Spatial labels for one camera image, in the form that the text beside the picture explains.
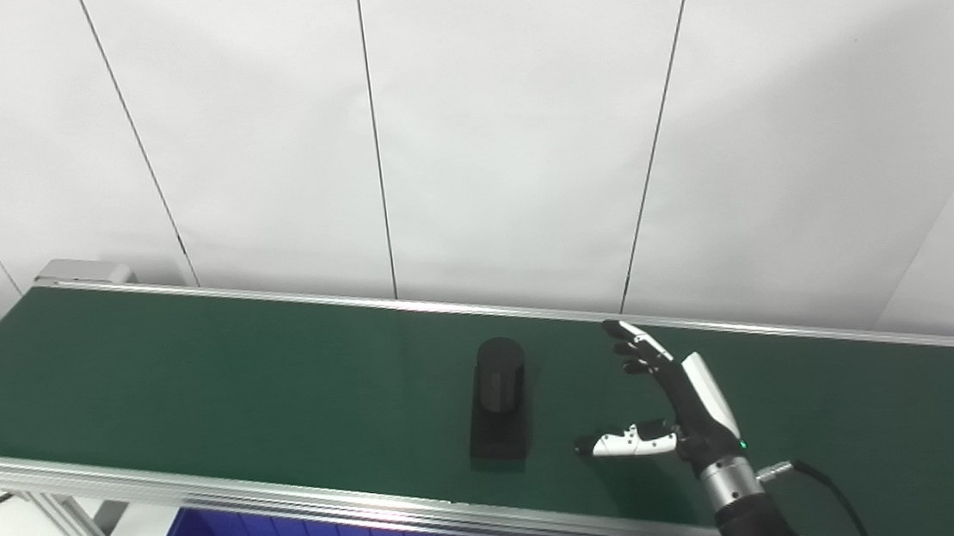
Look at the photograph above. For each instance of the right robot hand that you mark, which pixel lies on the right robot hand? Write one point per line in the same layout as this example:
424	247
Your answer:
697	413

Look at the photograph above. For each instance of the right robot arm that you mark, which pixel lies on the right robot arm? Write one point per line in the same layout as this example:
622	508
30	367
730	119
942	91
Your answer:
749	520

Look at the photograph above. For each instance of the green conveyor belt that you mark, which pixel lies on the green conveyor belt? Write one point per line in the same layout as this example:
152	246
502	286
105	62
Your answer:
203	492
280	380

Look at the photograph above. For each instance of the black cylinder-on-block part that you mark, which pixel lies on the black cylinder-on-block part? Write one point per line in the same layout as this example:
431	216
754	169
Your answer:
498	413

